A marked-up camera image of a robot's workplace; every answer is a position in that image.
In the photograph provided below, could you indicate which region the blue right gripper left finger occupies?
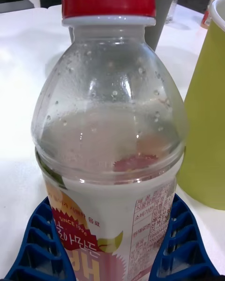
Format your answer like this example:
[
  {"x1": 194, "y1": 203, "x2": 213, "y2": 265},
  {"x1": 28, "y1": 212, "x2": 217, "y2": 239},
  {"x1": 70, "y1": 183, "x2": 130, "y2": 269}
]
[{"x1": 4, "y1": 195, "x2": 77, "y2": 281}]

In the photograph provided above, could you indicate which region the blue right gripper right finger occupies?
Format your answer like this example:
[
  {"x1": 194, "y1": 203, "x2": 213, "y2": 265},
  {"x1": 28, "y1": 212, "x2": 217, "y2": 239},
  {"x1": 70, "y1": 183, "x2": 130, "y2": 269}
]
[{"x1": 149, "y1": 193, "x2": 221, "y2": 281}]

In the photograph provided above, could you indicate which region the red cap plastic bottle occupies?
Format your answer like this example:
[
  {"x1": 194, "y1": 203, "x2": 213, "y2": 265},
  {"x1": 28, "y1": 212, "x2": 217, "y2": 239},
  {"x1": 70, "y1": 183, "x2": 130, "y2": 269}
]
[{"x1": 30, "y1": 0, "x2": 188, "y2": 281}]

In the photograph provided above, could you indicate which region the yellow-green plastic bin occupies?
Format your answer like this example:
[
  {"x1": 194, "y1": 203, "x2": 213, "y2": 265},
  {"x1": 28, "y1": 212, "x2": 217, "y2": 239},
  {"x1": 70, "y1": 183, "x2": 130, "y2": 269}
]
[{"x1": 177, "y1": 0, "x2": 225, "y2": 211}]

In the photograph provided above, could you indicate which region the red white labelled bottle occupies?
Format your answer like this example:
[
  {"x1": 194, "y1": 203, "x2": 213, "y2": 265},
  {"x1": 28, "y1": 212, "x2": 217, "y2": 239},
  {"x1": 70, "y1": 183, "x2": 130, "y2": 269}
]
[{"x1": 200, "y1": 0, "x2": 225, "y2": 30}]

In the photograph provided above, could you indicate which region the grey plastic bin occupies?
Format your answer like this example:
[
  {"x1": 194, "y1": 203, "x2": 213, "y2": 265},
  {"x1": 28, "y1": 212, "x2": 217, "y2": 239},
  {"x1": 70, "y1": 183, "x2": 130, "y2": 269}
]
[{"x1": 68, "y1": 0, "x2": 183, "y2": 52}]

